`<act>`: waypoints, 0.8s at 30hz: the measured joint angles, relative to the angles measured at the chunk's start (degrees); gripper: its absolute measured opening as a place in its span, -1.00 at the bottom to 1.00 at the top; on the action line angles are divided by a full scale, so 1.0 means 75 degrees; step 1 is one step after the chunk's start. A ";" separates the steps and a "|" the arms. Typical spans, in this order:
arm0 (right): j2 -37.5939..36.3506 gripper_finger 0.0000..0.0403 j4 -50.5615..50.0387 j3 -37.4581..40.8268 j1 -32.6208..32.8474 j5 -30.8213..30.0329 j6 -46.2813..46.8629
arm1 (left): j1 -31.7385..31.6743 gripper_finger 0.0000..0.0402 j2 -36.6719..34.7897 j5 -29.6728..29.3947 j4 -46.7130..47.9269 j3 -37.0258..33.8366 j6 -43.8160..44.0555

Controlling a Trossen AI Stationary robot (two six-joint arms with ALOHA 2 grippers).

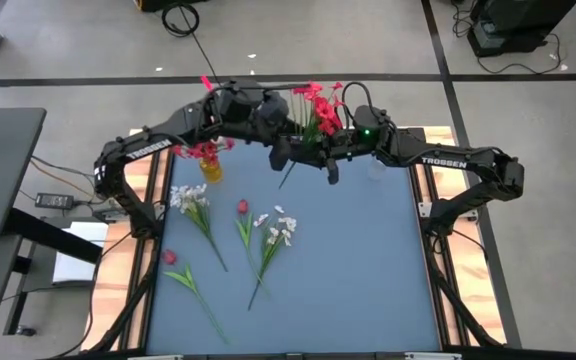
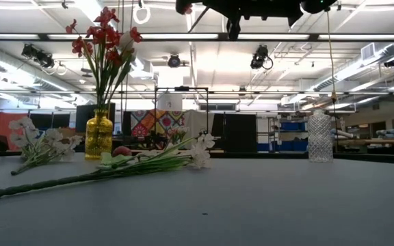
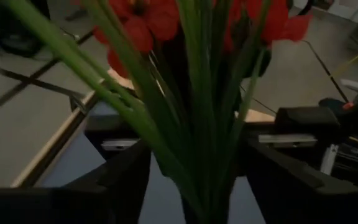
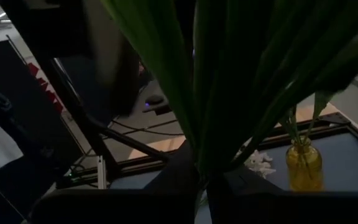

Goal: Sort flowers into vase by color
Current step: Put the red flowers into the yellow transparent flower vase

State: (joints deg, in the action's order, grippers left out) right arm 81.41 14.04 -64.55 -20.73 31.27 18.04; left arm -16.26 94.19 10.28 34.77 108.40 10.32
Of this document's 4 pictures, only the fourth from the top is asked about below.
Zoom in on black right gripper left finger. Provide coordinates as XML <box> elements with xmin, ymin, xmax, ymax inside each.
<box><xmin>31</xmin><ymin>141</ymin><xmax>200</xmax><ymax>224</ymax></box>

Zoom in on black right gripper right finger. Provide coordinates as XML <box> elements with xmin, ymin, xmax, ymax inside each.
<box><xmin>206</xmin><ymin>169</ymin><xmax>358</xmax><ymax>224</ymax></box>

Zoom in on white artificial flower bunch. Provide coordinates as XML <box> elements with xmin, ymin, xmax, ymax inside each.
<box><xmin>244</xmin><ymin>150</ymin><xmax>277</xmax><ymax>180</ymax></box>
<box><xmin>101</xmin><ymin>0</ymin><xmax>358</xmax><ymax>190</ymax></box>

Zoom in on yellow glass vase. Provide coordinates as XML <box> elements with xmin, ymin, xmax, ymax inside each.
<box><xmin>285</xmin><ymin>136</ymin><xmax>325</xmax><ymax>192</ymax></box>

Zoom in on black computer mouse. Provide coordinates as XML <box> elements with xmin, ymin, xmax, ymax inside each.
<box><xmin>144</xmin><ymin>95</ymin><xmax>167</xmax><ymax>107</ymax></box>

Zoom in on dark board with red triangles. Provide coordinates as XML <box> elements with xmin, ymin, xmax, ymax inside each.
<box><xmin>0</xmin><ymin>39</ymin><xmax>85</xmax><ymax>175</ymax></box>

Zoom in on black table edge frame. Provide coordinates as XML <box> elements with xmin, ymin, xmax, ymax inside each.
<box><xmin>57</xmin><ymin>113</ymin><xmax>358</xmax><ymax>189</ymax></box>

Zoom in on black rig frame brace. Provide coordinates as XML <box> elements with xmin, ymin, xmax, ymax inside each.
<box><xmin>88</xmin><ymin>118</ymin><xmax>171</xmax><ymax>162</ymax></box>

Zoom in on black rig frame post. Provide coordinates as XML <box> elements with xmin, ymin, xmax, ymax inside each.
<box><xmin>37</xmin><ymin>57</ymin><xmax>122</xmax><ymax>190</ymax></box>

